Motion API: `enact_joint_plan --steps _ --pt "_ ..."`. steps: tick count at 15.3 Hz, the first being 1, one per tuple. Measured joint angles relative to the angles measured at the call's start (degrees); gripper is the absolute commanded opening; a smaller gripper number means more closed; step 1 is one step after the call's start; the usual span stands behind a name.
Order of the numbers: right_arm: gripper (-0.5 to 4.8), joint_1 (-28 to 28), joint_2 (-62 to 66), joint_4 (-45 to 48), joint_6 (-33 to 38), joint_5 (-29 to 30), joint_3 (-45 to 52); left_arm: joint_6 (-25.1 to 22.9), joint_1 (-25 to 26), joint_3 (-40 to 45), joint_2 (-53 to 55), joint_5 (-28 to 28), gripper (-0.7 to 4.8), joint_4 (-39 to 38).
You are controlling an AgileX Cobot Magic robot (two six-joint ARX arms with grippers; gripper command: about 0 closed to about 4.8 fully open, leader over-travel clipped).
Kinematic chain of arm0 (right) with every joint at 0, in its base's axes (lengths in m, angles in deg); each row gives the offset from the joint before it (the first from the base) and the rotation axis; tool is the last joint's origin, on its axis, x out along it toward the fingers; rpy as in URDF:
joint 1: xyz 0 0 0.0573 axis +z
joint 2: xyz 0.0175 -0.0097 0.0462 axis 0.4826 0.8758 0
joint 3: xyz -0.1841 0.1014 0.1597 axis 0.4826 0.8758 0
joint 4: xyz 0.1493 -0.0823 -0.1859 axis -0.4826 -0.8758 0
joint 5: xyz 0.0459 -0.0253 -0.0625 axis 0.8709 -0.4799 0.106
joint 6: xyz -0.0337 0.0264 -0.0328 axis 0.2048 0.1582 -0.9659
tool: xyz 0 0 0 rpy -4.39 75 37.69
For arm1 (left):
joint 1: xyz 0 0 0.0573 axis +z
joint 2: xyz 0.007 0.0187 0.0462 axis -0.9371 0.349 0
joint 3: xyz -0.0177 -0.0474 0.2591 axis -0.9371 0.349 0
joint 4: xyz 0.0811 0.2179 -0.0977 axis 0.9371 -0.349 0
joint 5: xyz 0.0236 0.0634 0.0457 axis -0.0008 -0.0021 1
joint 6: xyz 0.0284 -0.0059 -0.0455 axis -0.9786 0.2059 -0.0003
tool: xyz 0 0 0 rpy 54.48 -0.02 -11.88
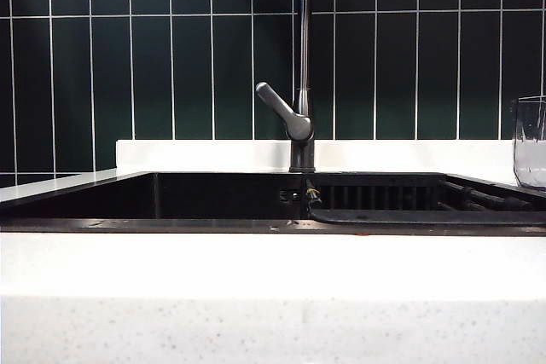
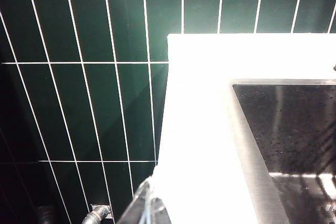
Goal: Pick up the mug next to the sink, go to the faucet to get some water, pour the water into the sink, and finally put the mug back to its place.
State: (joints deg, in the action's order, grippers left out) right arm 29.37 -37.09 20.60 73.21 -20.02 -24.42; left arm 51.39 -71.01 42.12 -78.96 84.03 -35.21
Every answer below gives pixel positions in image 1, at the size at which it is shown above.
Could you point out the black slatted drain rack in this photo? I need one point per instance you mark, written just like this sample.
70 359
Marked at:
405 217

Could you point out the grey metal faucet lever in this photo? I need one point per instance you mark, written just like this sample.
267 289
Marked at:
279 108

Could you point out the black kitchen sink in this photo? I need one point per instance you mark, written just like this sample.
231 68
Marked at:
128 198

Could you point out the grey metal faucet spout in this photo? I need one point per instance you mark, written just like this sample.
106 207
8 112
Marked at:
303 40

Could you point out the clear glass mug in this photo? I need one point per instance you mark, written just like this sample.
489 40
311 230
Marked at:
531 155

